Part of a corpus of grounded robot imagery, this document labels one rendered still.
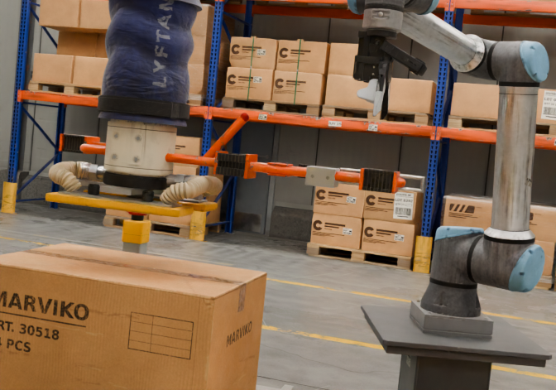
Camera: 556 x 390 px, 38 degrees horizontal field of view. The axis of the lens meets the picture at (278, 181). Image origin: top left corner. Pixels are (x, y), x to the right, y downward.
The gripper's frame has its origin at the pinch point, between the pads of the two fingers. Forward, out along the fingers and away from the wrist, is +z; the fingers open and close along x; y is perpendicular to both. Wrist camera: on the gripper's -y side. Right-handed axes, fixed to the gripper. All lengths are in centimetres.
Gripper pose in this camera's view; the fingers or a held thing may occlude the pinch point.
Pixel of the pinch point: (381, 118)
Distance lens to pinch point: 188.0
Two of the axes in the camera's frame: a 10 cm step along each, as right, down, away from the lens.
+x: -2.5, 0.3, -9.7
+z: -1.0, 9.9, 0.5
